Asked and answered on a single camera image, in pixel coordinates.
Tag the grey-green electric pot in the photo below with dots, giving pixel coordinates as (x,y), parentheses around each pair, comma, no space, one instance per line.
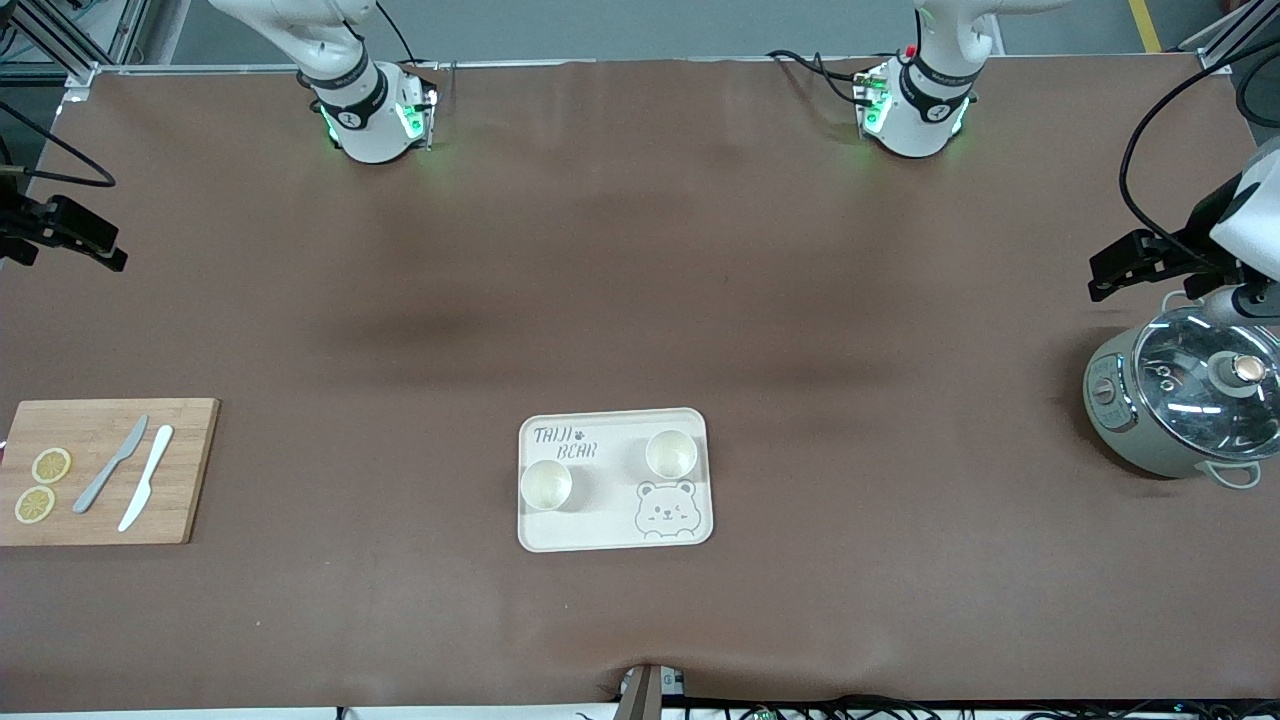
(1115,420)

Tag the cream bear print tray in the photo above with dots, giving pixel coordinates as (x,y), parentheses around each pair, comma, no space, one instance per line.
(610,510)

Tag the glass pot lid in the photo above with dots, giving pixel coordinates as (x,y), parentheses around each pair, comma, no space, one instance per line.
(1190,390)

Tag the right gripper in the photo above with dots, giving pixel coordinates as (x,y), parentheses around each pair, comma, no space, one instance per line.
(12,224)

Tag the aluminium frame profile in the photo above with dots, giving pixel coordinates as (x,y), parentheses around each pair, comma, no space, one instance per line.
(60,40)
(1225,35)

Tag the white plastic knife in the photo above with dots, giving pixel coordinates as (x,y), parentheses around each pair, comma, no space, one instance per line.
(148,475)

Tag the grey plastic knife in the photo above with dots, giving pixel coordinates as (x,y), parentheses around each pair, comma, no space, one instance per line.
(108,468)

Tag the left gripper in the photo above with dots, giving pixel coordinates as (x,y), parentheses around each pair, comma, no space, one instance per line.
(1196,241)

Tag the white IKEA cup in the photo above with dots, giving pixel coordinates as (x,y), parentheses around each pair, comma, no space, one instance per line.
(546,486)
(671,454)

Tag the bamboo cutting board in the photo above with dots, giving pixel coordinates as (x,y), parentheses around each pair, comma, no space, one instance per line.
(185,480)

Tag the yellow lemon slice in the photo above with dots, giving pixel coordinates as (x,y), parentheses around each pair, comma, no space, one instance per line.
(35,504)
(51,465)

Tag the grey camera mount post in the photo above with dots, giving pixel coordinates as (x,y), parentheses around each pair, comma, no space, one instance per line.
(645,695)

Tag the brown table mat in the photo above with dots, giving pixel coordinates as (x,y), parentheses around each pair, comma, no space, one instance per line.
(400,620)

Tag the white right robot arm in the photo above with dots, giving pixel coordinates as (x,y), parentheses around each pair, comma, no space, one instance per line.
(362,120)

